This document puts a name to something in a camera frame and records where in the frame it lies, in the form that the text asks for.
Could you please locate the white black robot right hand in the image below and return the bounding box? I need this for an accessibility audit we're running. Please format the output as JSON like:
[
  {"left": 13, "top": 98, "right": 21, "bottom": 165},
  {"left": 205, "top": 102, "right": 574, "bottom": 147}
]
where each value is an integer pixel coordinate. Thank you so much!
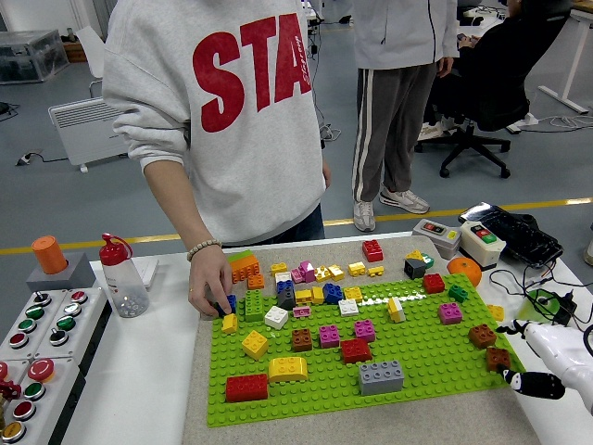
[{"left": 495, "top": 318, "right": 593, "bottom": 416}]

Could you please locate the red valve handle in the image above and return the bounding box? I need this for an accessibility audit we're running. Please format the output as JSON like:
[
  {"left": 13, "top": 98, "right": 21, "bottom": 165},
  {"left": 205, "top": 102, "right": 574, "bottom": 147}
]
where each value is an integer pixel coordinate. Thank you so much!
[{"left": 0, "top": 379, "right": 23, "bottom": 402}]

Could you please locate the magenta square toy brick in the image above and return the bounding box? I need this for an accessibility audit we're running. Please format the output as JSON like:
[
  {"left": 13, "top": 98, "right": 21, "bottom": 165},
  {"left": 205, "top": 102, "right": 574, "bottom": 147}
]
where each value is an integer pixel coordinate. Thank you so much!
[
  {"left": 437, "top": 303, "right": 464, "bottom": 327},
  {"left": 353, "top": 320, "right": 376, "bottom": 344},
  {"left": 318, "top": 324, "right": 342, "bottom": 350}
]

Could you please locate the thin black cable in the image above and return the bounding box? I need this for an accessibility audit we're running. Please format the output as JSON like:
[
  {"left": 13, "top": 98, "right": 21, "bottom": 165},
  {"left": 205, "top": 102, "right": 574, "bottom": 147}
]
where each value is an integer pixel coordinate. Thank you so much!
[{"left": 488, "top": 267, "right": 593, "bottom": 347}]

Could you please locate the brown square toy brick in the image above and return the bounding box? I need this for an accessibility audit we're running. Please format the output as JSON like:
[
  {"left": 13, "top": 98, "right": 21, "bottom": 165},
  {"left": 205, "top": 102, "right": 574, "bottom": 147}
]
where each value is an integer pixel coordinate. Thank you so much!
[
  {"left": 467, "top": 323, "right": 498, "bottom": 350},
  {"left": 485, "top": 346, "right": 511, "bottom": 372},
  {"left": 290, "top": 327, "right": 314, "bottom": 352}
]

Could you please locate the white desk frame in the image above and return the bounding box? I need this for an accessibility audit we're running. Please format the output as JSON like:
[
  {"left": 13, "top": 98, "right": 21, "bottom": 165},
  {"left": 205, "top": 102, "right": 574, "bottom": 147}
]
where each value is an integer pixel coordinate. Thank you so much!
[{"left": 536, "top": 7, "right": 593, "bottom": 115}]

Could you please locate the large yellow square toy brick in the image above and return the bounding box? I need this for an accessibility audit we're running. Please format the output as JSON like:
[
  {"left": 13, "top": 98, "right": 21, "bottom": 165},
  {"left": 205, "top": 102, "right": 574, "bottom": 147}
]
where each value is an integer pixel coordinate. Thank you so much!
[{"left": 240, "top": 329, "right": 270, "bottom": 361}]

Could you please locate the green studded baseplate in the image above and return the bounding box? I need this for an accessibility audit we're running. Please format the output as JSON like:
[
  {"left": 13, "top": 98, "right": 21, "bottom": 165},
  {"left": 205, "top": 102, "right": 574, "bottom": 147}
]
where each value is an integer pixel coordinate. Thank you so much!
[{"left": 205, "top": 273, "right": 531, "bottom": 428}]

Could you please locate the orange cylinder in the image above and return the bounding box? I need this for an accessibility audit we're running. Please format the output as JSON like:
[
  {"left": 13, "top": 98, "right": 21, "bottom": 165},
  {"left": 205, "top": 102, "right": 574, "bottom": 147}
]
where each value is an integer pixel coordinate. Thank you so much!
[{"left": 31, "top": 235, "right": 69, "bottom": 274}]

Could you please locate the beige two-button switch box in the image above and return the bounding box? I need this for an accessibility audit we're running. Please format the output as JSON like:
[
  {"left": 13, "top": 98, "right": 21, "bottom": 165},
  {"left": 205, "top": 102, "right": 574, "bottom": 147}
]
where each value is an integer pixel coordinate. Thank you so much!
[{"left": 458, "top": 221, "right": 507, "bottom": 272}]

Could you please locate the control box with emergency stop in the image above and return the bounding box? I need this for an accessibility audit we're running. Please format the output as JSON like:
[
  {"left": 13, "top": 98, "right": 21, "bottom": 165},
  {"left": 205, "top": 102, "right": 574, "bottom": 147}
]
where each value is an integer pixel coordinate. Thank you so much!
[{"left": 0, "top": 356, "right": 89, "bottom": 445}]

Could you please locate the person's right hand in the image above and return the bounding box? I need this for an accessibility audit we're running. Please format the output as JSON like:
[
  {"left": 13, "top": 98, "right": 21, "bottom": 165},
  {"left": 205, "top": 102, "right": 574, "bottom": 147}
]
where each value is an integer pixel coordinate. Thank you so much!
[{"left": 187, "top": 248, "right": 236, "bottom": 320}]

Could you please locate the light grey long toy brick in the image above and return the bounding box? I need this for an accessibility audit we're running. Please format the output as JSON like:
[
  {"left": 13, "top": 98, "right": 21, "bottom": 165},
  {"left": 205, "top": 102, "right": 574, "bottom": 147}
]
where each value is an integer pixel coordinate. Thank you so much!
[{"left": 358, "top": 359, "right": 405, "bottom": 388}]

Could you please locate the white electric panel heater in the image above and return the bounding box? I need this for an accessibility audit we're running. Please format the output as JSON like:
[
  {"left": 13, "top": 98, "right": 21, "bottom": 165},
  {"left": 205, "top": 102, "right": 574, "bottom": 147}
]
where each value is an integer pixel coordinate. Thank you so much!
[{"left": 47, "top": 95, "right": 132, "bottom": 173}]

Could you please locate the blue square toy brick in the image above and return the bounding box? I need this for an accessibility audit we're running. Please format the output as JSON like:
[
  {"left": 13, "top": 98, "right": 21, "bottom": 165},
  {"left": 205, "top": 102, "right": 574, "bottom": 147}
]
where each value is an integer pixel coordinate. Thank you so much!
[
  {"left": 210, "top": 293, "right": 238, "bottom": 319},
  {"left": 322, "top": 283, "right": 345, "bottom": 306}
]

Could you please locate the clear plastic crate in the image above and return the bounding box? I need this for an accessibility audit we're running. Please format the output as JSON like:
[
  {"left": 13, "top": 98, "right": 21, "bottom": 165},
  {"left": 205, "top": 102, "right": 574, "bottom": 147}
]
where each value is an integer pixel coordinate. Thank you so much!
[{"left": 0, "top": 30, "right": 70, "bottom": 85}]

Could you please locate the tall green toy brick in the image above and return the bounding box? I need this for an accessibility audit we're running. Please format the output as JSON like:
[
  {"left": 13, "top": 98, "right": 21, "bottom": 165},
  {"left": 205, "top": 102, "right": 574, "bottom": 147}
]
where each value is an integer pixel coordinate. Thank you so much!
[{"left": 244, "top": 289, "right": 265, "bottom": 323}]

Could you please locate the grey two-button switch box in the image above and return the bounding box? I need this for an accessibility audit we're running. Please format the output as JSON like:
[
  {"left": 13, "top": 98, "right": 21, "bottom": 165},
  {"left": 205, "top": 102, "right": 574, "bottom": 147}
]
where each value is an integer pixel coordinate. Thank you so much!
[{"left": 411, "top": 217, "right": 463, "bottom": 260}]

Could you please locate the yellow curved toy brick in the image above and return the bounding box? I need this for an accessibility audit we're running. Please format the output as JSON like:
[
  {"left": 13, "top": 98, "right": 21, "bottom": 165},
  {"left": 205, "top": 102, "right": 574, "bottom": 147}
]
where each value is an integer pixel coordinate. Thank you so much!
[{"left": 267, "top": 356, "right": 309, "bottom": 384}]

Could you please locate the floor power socket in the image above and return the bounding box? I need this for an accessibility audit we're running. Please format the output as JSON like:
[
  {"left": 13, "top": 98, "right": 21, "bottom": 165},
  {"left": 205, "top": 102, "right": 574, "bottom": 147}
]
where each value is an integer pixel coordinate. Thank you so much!
[{"left": 14, "top": 148, "right": 44, "bottom": 167}]

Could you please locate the orange fruit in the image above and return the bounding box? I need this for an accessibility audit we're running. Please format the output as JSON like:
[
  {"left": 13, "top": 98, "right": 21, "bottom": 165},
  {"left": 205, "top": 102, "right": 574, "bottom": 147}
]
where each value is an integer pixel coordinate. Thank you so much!
[{"left": 446, "top": 257, "right": 483, "bottom": 287}]

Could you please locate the clear bottle with red cap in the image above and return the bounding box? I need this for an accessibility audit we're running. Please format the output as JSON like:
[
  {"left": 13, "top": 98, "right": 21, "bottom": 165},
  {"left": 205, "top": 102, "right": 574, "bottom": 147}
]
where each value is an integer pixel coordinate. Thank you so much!
[{"left": 99, "top": 233, "right": 151, "bottom": 319}]

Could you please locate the green translucent cup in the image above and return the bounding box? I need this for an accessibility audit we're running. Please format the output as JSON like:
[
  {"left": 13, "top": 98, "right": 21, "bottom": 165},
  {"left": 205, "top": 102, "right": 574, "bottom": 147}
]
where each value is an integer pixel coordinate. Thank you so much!
[{"left": 514, "top": 289, "right": 564, "bottom": 328}]

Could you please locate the grey block base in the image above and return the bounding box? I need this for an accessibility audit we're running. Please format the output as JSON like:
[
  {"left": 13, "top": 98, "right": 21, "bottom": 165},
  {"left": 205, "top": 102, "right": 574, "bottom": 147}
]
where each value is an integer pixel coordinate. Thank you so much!
[{"left": 26, "top": 252, "right": 97, "bottom": 293}]

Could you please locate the black electronic device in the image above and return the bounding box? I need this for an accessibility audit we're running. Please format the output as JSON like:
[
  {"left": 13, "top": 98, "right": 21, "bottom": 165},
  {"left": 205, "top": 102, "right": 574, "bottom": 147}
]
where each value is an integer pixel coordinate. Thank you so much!
[{"left": 457, "top": 201, "right": 564, "bottom": 270}]

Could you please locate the grey four-button control box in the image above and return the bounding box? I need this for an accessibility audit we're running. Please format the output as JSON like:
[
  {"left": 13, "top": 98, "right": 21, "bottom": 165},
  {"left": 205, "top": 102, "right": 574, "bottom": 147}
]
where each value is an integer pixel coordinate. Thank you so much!
[
  {"left": 32, "top": 286, "right": 113, "bottom": 376},
  {"left": 0, "top": 289, "right": 70, "bottom": 361}
]

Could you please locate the black plug adapter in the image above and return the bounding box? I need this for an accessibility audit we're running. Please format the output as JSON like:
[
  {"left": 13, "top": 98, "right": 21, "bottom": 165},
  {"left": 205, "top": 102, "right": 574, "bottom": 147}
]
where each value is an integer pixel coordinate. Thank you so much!
[{"left": 553, "top": 289, "right": 578, "bottom": 325}]

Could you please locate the red long toy brick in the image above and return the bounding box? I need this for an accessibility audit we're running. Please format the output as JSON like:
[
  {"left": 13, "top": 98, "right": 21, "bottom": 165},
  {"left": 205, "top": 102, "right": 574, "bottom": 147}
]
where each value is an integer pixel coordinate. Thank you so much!
[{"left": 224, "top": 374, "right": 270, "bottom": 403}]

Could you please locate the large orange toy brick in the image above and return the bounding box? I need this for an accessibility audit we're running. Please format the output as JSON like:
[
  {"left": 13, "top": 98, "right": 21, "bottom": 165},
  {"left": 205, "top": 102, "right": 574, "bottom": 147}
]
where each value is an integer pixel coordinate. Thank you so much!
[{"left": 230, "top": 257, "right": 262, "bottom": 285}]

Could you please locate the white plastic chair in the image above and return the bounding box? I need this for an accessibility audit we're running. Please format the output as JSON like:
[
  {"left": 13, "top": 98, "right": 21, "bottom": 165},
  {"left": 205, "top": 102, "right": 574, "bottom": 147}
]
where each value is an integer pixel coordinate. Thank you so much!
[{"left": 75, "top": 25, "right": 108, "bottom": 98}]

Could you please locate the black office chair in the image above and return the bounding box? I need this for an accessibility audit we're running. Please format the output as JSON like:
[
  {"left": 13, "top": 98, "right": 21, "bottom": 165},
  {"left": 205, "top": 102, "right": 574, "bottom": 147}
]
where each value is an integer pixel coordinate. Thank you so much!
[{"left": 414, "top": 8, "right": 578, "bottom": 180}]

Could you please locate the yellow and white toy brick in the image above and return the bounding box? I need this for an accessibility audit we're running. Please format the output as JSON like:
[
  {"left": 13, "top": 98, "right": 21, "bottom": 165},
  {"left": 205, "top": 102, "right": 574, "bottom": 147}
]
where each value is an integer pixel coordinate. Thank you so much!
[{"left": 386, "top": 297, "right": 407, "bottom": 324}]

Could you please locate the dark grey long toy brick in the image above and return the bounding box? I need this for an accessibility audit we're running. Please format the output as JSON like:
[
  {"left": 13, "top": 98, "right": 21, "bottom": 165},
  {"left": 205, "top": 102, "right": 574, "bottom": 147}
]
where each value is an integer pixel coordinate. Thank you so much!
[{"left": 360, "top": 382, "right": 404, "bottom": 397}]

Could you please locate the red sloped toy brick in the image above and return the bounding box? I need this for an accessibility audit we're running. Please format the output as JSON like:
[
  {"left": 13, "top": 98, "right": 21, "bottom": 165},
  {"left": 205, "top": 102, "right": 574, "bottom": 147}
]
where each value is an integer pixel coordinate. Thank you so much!
[{"left": 340, "top": 338, "right": 373, "bottom": 365}]

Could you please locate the person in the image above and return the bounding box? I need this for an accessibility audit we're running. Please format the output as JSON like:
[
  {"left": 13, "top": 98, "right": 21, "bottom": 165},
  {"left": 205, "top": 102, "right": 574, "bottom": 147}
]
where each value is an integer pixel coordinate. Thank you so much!
[
  {"left": 350, "top": 0, "right": 461, "bottom": 233},
  {"left": 101, "top": 0, "right": 333, "bottom": 321},
  {"left": 419, "top": 0, "right": 575, "bottom": 140}
]

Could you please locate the beaded bracelet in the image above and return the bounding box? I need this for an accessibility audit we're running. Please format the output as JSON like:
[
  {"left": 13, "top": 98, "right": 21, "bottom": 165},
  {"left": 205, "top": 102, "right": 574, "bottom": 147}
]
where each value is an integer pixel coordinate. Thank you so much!
[{"left": 185, "top": 237, "right": 224, "bottom": 262}]

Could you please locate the brown cardboard box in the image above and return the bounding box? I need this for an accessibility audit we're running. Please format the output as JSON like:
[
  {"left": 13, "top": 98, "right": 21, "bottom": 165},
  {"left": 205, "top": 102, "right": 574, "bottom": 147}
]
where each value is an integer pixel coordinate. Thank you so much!
[{"left": 64, "top": 40, "right": 87, "bottom": 63}]

